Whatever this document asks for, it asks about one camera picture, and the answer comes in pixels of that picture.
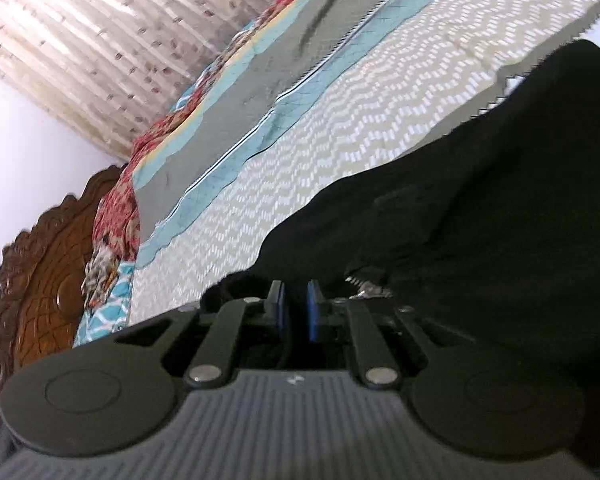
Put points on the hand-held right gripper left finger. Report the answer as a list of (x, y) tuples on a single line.
[(278, 307)]

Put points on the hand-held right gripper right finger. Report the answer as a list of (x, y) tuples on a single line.
[(313, 310)]

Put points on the black pants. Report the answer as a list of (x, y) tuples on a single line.
[(480, 220)]

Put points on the teal patterned cloth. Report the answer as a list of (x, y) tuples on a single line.
[(107, 300)]

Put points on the striped patterned bedspread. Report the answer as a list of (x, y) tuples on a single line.
[(330, 125)]

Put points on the red floral blanket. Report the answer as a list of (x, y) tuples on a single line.
[(130, 195)]

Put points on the carved wooden headboard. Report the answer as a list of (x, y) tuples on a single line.
[(35, 270)]

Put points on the beige patterned curtain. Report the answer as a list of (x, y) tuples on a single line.
[(120, 35)]

